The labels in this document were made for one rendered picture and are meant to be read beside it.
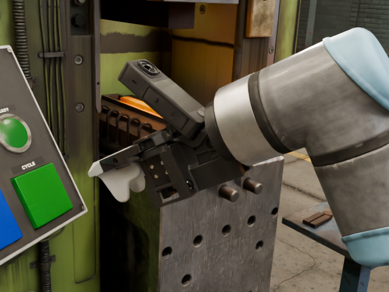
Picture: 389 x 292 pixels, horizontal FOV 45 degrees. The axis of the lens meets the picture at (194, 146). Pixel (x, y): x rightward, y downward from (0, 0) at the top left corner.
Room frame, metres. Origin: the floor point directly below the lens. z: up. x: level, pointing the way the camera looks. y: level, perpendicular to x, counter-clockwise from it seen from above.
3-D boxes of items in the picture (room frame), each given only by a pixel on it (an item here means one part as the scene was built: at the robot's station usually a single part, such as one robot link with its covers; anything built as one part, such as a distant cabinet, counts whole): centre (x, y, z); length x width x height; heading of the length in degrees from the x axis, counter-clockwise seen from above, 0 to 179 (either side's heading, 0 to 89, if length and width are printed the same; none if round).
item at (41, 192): (0.61, 0.21, 1.01); 0.07 x 0.05 x 0.07; 156
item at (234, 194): (0.96, -0.08, 0.87); 0.04 x 0.03 x 0.03; 41
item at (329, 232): (1.26, -0.52, 0.67); 0.40 x 0.30 x 0.02; 129
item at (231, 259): (1.20, 0.10, 0.69); 0.56 x 0.38 x 0.45; 41
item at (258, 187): (1.01, -0.14, 0.87); 0.04 x 0.03 x 0.03; 41
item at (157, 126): (1.16, 0.13, 0.96); 0.42 x 0.20 x 0.09; 41
